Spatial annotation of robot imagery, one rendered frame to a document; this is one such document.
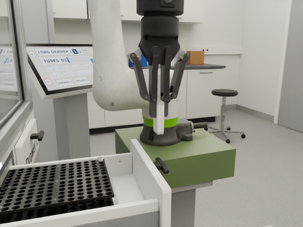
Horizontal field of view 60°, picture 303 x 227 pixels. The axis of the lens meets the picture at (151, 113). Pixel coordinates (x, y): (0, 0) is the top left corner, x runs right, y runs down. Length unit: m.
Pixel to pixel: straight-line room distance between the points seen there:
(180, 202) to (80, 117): 0.88
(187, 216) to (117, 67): 0.58
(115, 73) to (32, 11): 1.49
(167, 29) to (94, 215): 0.37
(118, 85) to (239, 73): 4.59
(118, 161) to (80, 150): 0.94
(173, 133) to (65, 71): 0.79
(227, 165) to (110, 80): 0.46
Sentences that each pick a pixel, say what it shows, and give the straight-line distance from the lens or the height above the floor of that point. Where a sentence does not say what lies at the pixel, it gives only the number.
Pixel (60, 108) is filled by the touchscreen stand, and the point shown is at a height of 0.84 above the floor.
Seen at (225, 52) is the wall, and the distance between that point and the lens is 5.03.
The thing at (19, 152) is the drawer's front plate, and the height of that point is 0.91.
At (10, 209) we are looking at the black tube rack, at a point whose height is 0.90.
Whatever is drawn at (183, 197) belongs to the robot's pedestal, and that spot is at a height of 0.67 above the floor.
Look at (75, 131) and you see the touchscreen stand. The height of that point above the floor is 0.70.
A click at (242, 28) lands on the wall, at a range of 5.29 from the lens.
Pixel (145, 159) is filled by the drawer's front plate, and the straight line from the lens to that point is 0.62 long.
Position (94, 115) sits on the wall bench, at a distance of 3.61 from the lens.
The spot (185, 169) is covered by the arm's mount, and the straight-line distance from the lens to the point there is 0.83.
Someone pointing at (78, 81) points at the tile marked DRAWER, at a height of 1.00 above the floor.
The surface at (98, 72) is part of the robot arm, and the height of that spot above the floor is 1.11.
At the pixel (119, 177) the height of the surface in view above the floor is 0.84.
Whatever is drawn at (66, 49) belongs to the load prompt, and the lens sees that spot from 1.60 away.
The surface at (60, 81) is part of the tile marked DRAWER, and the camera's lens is 1.42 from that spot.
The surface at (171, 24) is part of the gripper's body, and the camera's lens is 0.52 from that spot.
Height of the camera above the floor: 1.18
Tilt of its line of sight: 14 degrees down
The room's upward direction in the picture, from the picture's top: straight up
